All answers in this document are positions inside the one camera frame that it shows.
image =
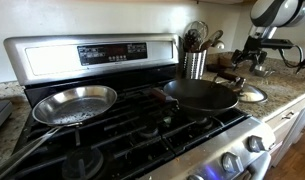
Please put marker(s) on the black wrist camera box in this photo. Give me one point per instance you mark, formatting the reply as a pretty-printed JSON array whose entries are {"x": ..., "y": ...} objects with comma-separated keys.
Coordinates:
[{"x": 277, "y": 43}]

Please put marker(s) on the small steel bowl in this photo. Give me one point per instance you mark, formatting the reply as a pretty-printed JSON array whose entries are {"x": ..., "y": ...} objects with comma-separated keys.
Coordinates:
[{"x": 263, "y": 71}]

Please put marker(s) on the wooden lower cabinet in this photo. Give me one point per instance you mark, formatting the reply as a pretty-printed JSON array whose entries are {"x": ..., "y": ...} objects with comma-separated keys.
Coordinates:
[{"x": 288, "y": 130}]

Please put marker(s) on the black slotted utensil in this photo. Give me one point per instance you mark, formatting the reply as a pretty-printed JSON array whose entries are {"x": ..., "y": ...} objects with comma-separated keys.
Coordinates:
[{"x": 192, "y": 40}]

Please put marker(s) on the dark wok pan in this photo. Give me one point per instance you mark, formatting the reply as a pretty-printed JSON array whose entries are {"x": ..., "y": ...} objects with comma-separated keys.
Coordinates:
[{"x": 200, "y": 96}]

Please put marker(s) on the stainless steel gas stove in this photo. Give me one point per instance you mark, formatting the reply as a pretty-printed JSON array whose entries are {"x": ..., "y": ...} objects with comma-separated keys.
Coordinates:
[{"x": 132, "y": 140}]

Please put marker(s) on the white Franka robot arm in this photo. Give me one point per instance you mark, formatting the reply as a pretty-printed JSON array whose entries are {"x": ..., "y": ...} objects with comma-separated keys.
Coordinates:
[{"x": 275, "y": 11}]

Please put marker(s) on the shiny steel frying pan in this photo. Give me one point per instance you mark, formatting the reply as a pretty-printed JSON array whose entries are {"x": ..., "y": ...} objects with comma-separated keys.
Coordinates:
[{"x": 75, "y": 105}]

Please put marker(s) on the silver stove knob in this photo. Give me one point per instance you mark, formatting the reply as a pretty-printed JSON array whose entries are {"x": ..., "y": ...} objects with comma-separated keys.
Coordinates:
[
  {"x": 232, "y": 162},
  {"x": 257, "y": 143},
  {"x": 195, "y": 177}
]

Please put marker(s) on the steel ladle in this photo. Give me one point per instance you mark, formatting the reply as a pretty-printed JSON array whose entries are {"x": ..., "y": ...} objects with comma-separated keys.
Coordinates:
[{"x": 219, "y": 44}]

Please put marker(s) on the perforated steel utensil holder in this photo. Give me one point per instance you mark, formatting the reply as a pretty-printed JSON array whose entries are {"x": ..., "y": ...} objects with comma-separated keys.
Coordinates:
[{"x": 194, "y": 65}]

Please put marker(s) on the glass pot lid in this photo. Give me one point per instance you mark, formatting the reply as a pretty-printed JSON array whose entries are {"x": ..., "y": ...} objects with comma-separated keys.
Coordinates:
[{"x": 253, "y": 95}]

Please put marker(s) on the dark wooden spatula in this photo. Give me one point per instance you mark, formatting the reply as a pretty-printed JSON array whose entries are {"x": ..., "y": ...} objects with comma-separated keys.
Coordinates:
[{"x": 212, "y": 38}]

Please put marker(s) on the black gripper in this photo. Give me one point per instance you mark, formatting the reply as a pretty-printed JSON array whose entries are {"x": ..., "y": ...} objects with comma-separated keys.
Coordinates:
[{"x": 254, "y": 46}]

